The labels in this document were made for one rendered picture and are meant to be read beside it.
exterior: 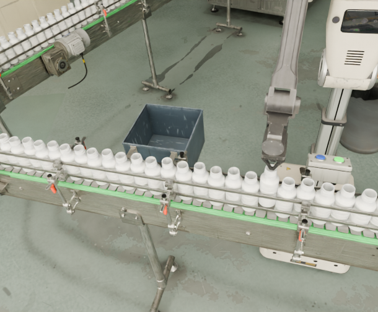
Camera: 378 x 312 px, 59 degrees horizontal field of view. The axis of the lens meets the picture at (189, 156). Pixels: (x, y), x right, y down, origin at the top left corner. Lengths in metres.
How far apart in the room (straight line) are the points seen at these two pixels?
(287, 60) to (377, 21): 0.61
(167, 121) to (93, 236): 1.06
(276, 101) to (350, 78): 0.70
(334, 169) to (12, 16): 4.43
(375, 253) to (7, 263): 2.20
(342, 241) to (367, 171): 1.66
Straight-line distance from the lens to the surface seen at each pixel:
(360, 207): 1.14
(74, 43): 2.43
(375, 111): 2.68
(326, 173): 1.24
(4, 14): 4.97
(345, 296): 2.25
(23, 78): 2.45
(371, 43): 1.46
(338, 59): 1.48
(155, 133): 1.92
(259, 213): 1.21
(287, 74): 0.87
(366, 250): 1.28
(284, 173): 2.34
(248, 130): 3.02
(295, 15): 0.88
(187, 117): 1.77
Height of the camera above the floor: 1.99
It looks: 45 degrees down
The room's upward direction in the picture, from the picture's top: 7 degrees counter-clockwise
